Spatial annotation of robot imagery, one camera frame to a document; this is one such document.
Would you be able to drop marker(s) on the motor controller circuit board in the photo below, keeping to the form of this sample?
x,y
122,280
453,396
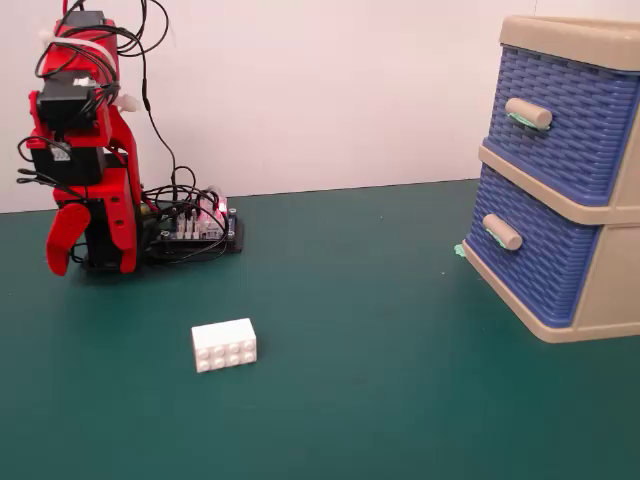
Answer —
x,y
200,227

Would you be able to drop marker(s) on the electronics control board with LEDs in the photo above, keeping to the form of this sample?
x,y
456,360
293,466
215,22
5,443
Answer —
x,y
237,235

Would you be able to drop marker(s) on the dark green table mat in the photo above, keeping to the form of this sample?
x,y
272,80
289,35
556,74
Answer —
x,y
320,400

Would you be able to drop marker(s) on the small green putty lump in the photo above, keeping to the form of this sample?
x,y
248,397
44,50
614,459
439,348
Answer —
x,y
459,250

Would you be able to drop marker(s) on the white toy brick cube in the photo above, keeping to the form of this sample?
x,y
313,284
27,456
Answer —
x,y
225,345

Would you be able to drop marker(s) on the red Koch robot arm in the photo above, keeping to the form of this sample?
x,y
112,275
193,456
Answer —
x,y
122,140

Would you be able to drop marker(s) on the beige plastic drawer cabinet frame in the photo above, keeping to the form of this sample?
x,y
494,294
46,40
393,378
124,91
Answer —
x,y
615,280

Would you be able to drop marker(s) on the blue woven-pattern drawer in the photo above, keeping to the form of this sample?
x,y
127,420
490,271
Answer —
x,y
540,280
575,150

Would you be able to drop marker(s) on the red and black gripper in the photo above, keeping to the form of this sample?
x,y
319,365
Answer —
x,y
70,165

